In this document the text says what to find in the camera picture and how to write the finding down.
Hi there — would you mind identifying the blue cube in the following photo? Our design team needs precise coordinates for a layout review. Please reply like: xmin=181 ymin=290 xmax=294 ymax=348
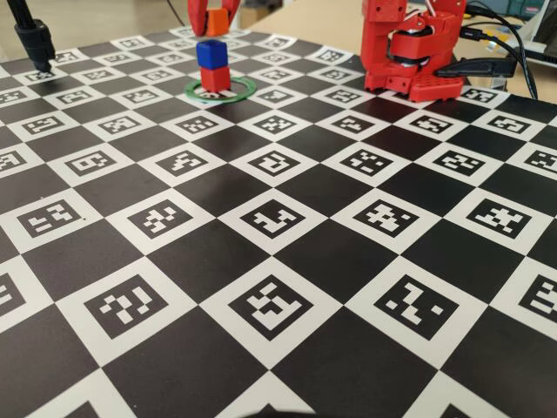
xmin=195 ymin=39 xmax=229 ymax=71

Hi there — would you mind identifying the black tripod leg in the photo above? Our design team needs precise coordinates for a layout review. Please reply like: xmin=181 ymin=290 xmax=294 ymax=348
xmin=7 ymin=0 xmax=57 ymax=73

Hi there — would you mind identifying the black white marker mat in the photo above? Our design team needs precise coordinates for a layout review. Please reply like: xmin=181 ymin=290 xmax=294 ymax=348
xmin=0 ymin=24 xmax=557 ymax=418

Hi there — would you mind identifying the white laptop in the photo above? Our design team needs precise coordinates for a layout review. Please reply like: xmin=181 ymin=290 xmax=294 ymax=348
xmin=520 ymin=0 xmax=557 ymax=62

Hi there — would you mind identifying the orange cube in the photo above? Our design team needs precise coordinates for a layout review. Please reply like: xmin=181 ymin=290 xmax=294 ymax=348
xmin=205 ymin=8 xmax=231 ymax=37

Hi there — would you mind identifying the cardboard box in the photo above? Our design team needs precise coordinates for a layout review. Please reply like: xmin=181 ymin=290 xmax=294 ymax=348
xmin=240 ymin=6 xmax=279 ymax=25

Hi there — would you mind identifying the green ring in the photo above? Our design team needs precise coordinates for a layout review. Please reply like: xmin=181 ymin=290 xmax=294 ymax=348
xmin=184 ymin=76 xmax=258 ymax=105

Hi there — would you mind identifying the red cube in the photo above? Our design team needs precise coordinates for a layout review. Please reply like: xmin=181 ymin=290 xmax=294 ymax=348
xmin=199 ymin=65 xmax=232 ymax=94

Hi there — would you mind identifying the thick black cable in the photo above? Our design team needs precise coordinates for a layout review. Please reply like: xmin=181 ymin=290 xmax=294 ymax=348
xmin=465 ymin=0 xmax=540 ymax=100

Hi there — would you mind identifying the green box with red label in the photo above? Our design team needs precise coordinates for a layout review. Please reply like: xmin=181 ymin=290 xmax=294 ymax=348
xmin=507 ymin=0 xmax=545 ymax=19

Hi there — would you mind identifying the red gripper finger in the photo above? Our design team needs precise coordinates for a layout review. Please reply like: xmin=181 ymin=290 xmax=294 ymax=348
xmin=219 ymin=0 xmax=242 ymax=30
xmin=187 ymin=0 xmax=211 ymax=37

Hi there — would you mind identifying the black blurred camera mount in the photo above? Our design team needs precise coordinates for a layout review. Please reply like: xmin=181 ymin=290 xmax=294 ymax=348
xmin=243 ymin=403 xmax=317 ymax=418

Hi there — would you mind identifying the black power plug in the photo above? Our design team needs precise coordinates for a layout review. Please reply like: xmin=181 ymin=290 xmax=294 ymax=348
xmin=434 ymin=57 xmax=519 ymax=79

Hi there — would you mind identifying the thin black background cable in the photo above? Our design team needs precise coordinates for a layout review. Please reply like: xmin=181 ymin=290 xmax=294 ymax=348
xmin=164 ymin=0 xmax=186 ymax=26

